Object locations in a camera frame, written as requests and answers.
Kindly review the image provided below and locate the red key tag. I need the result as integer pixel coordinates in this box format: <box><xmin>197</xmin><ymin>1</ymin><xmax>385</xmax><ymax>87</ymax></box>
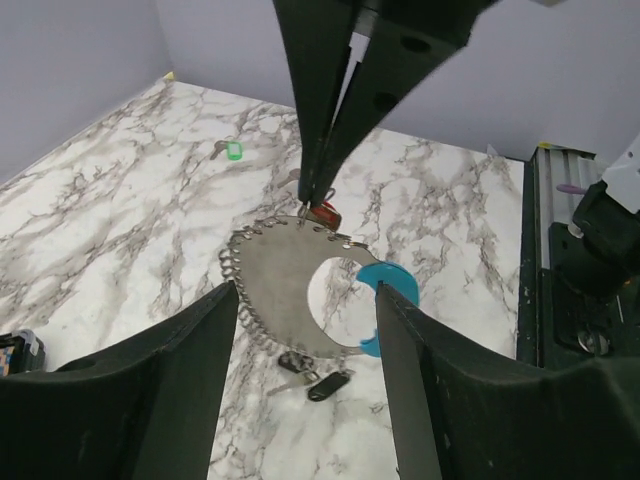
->
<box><xmin>306</xmin><ymin>202</ymin><xmax>342</xmax><ymax>231</ymax></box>

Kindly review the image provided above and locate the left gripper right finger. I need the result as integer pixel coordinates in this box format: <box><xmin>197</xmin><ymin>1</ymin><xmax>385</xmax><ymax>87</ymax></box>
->
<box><xmin>376</xmin><ymin>285</ymin><xmax>639</xmax><ymax>479</ymax></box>

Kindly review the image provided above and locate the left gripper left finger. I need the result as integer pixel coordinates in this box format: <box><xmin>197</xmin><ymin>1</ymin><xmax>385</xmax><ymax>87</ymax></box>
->
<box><xmin>1</xmin><ymin>282</ymin><xmax>239</xmax><ymax>479</ymax></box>

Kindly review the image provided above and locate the black poker chip case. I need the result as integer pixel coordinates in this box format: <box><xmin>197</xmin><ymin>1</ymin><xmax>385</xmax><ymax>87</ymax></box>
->
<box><xmin>0</xmin><ymin>329</ymin><xmax>46</xmax><ymax>377</ymax></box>

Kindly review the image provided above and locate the black key fob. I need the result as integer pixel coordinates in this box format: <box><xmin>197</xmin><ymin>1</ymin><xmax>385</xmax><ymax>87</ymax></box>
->
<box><xmin>307</xmin><ymin>370</ymin><xmax>354</xmax><ymax>402</ymax></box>
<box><xmin>277</xmin><ymin>351</ymin><xmax>320</xmax><ymax>383</ymax></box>

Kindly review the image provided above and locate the black mounting rail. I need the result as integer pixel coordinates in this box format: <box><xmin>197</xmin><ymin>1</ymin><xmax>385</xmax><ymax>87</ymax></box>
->
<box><xmin>516</xmin><ymin>147</ymin><xmax>639</xmax><ymax>370</ymax></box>

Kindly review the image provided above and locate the green key tag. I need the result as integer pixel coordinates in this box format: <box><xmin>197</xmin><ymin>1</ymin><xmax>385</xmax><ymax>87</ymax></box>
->
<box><xmin>210</xmin><ymin>140</ymin><xmax>243</xmax><ymax>161</ymax></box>

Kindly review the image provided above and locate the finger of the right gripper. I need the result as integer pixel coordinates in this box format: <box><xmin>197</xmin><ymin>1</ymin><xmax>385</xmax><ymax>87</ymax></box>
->
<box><xmin>308</xmin><ymin>0</ymin><xmax>494</xmax><ymax>206</ymax></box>
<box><xmin>273</xmin><ymin>1</ymin><xmax>360</xmax><ymax>204</ymax></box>

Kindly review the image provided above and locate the blue silver carabiner keyring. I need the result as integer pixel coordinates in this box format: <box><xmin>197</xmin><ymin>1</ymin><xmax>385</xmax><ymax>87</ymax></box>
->
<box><xmin>219</xmin><ymin>215</ymin><xmax>420</xmax><ymax>360</ymax></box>

